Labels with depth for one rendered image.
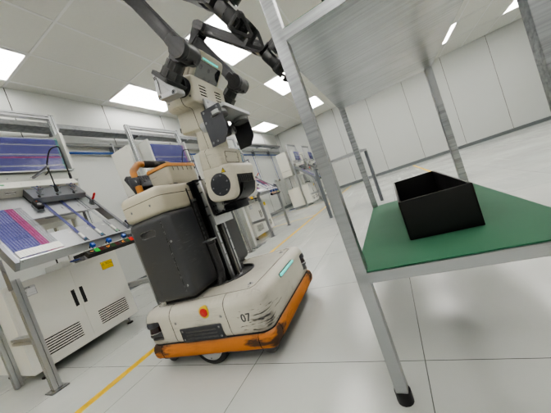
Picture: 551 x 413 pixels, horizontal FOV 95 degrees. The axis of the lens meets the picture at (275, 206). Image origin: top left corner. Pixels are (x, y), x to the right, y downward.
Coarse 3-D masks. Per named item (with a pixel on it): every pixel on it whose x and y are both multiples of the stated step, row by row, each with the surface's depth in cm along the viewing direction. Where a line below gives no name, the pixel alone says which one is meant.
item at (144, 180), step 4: (128, 176) 133; (140, 176) 139; (144, 176) 142; (148, 176) 144; (128, 180) 125; (132, 180) 124; (136, 180) 125; (140, 180) 126; (144, 180) 138; (148, 180) 141; (128, 184) 132; (132, 184) 124; (136, 184) 125; (140, 184) 126; (144, 184) 133; (148, 184) 135; (152, 184) 137; (132, 188) 131; (144, 188) 135; (136, 192) 131
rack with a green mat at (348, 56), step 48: (336, 0) 52; (384, 0) 56; (432, 0) 63; (528, 0) 41; (288, 48) 58; (336, 48) 70; (384, 48) 81; (432, 48) 96; (336, 96) 113; (432, 96) 121; (336, 192) 59; (480, 192) 94; (384, 240) 78; (432, 240) 65; (480, 240) 55; (528, 240) 48; (384, 336) 61
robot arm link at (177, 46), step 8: (128, 0) 100; (136, 0) 99; (144, 0) 101; (136, 8) 100; (144, 8) 98; (152, 8) 99; (144, 16) 99; (152, 16) 98; (160, 16) 99; (152, 24) 98; (160, 24) 97; (160, 32) 98; (168, 32) 96; (168, 40) 94; (176, 40) 93; (184, 40) 93; (168, 48) 95; (176, 48) 93; (184, 48) 93; (176, 56) 94; (184, 56) 94; (200, 56) 101
